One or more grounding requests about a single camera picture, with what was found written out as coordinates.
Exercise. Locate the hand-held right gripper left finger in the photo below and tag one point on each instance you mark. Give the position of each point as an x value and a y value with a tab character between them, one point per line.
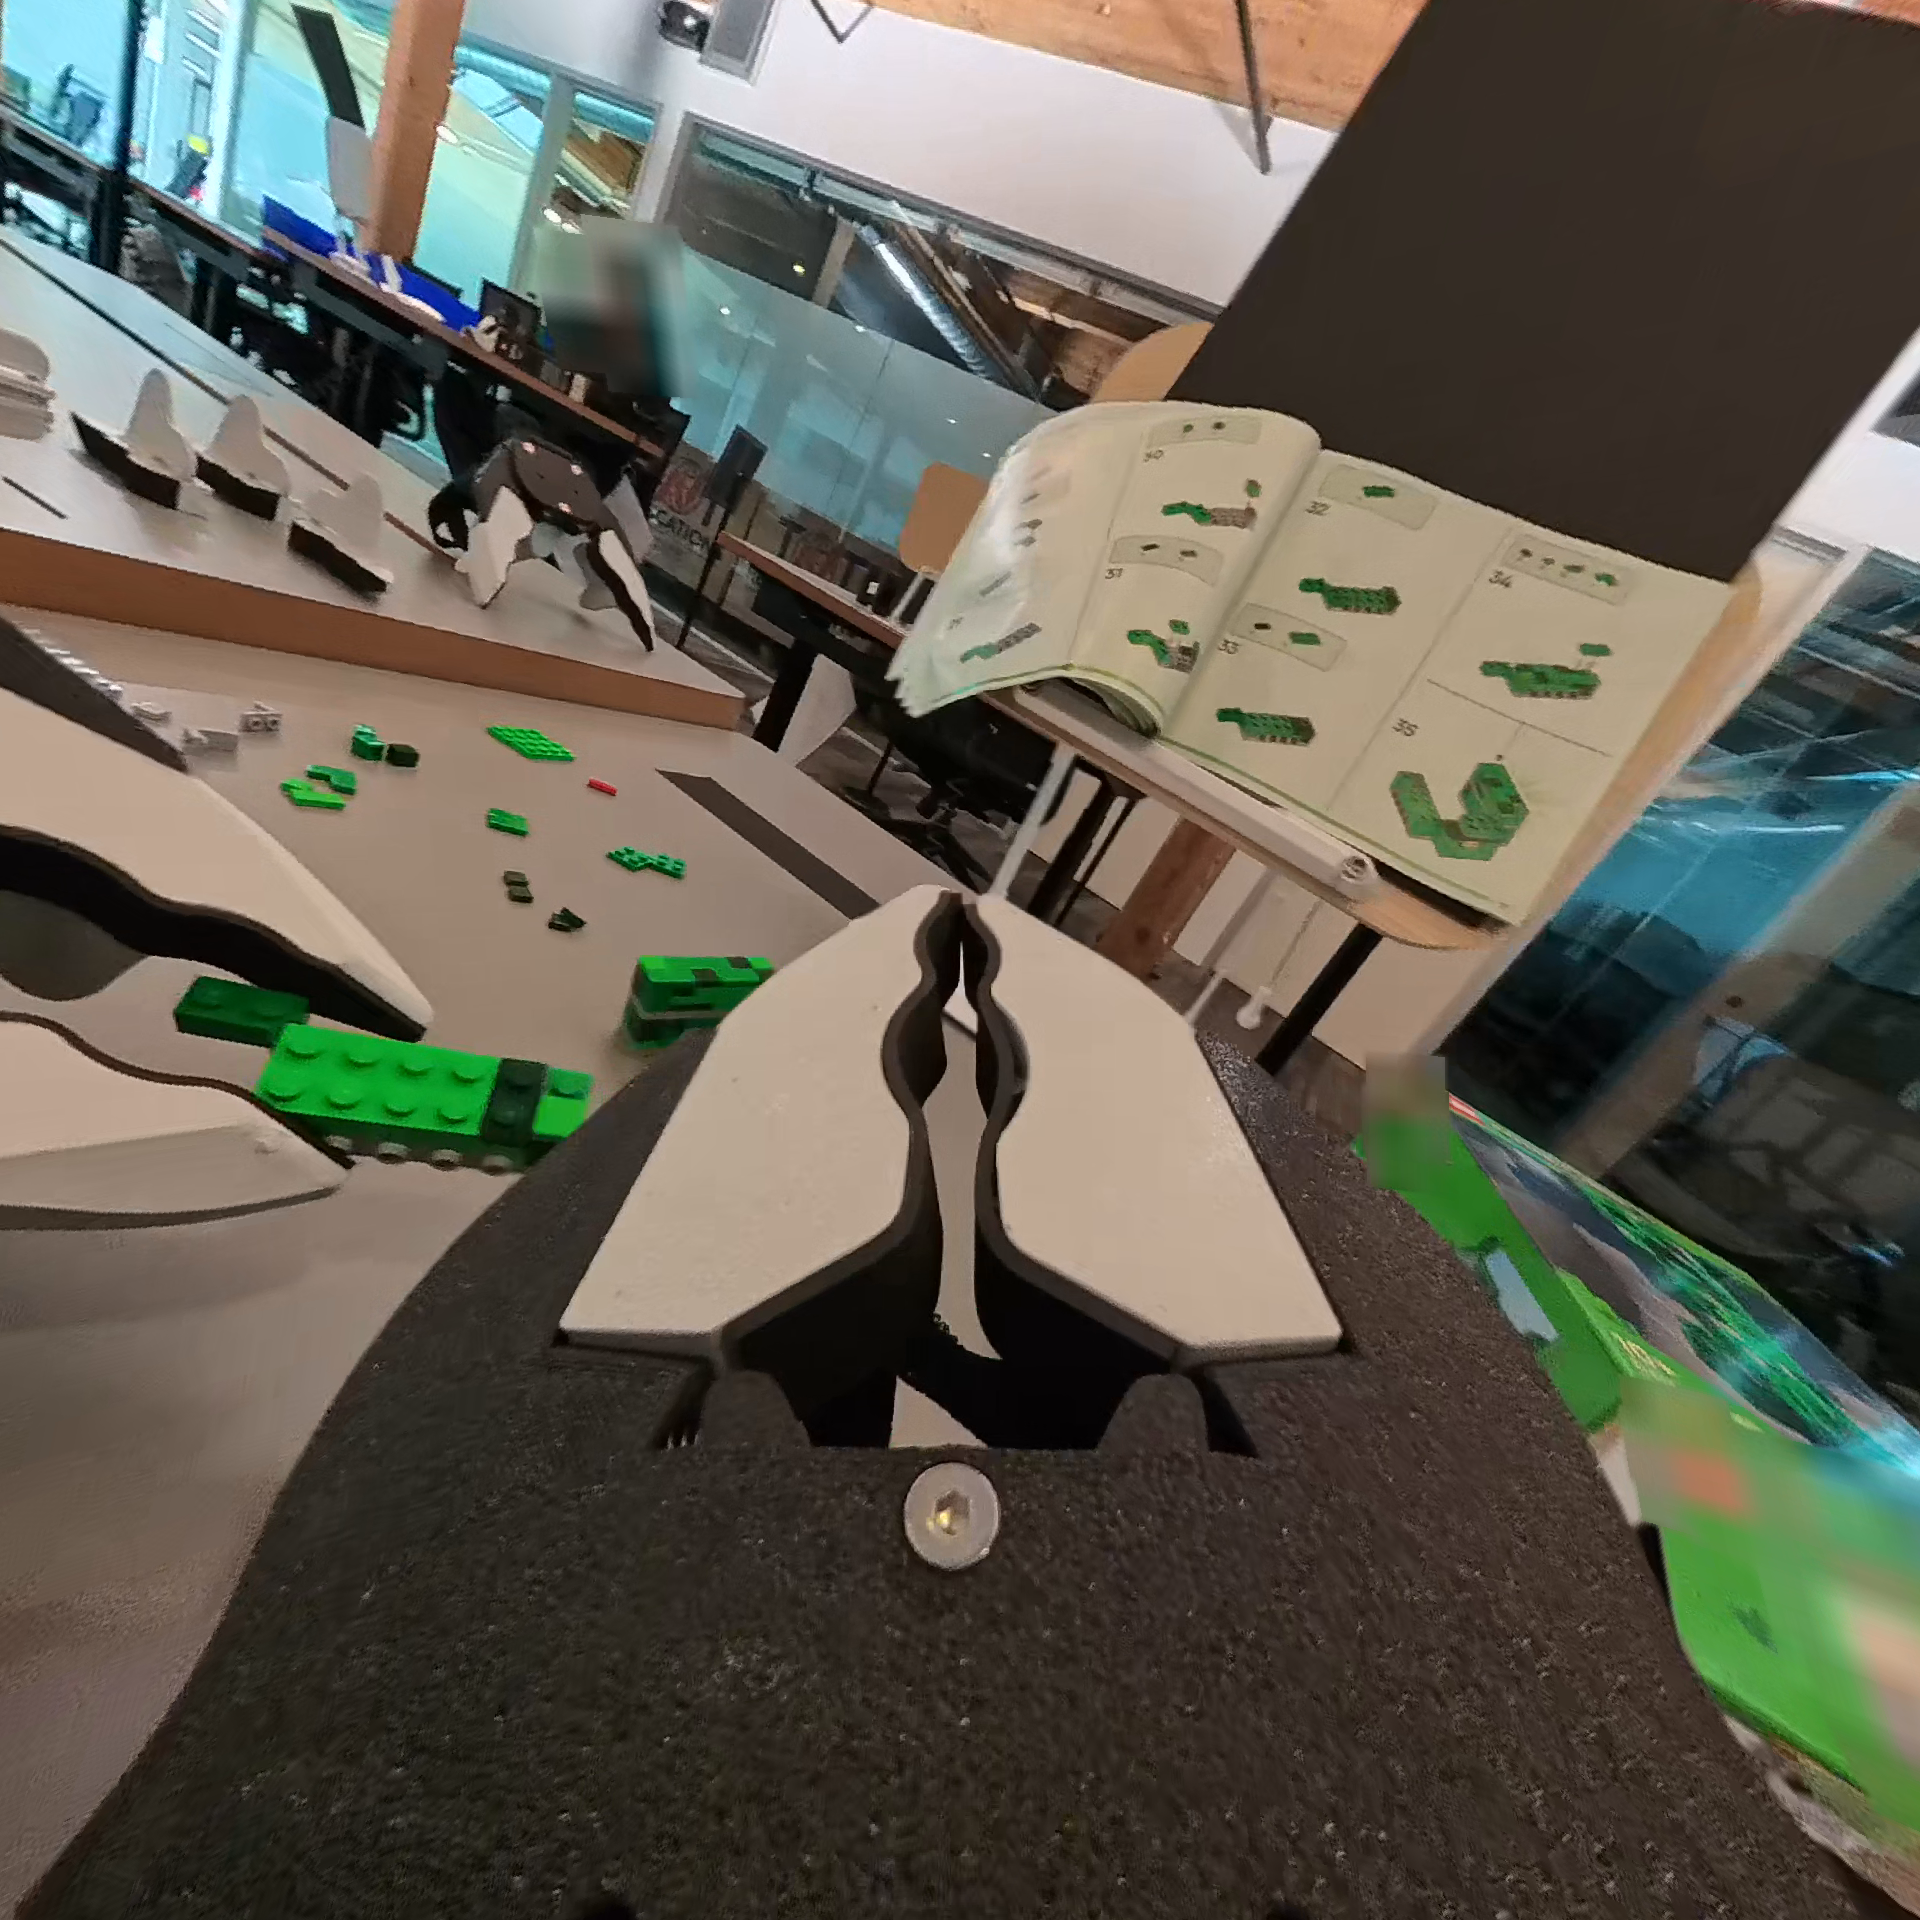
749	1171

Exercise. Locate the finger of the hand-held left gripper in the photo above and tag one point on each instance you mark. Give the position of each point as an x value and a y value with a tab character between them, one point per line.
182	839
119	1140

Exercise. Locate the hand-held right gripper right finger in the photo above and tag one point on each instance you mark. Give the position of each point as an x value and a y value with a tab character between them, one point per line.
1153	1185

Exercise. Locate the green and grey brick assembly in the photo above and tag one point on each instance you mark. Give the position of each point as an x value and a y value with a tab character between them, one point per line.
388	1073

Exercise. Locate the grey desk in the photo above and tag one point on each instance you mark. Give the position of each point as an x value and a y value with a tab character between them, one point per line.
182	1423

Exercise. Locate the green checkered brick assembly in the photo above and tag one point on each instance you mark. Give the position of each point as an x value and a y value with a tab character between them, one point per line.
689	991

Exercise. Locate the scattered small green bricks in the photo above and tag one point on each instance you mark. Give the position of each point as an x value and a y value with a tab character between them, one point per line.
643	862

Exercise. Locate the green flat studded plate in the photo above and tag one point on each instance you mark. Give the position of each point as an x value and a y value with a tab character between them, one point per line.
529	743

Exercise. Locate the black and white spare gripper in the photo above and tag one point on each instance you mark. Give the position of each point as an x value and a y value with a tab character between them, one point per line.
547	495

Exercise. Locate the blue storage bins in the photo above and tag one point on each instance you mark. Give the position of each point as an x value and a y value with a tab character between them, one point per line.
375	263

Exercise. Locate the long wooden work table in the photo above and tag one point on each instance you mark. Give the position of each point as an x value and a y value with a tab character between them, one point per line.
450	324

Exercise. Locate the green toy set box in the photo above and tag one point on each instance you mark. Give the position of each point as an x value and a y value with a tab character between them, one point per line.
1696	1303

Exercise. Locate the brick instruction booklet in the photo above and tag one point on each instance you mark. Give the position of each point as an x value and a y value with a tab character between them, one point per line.
1348	659

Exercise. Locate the wooden pillar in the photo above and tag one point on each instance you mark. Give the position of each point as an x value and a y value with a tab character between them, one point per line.
417	119

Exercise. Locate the black flat panel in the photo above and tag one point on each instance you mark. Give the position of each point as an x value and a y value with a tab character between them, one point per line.
1574	227

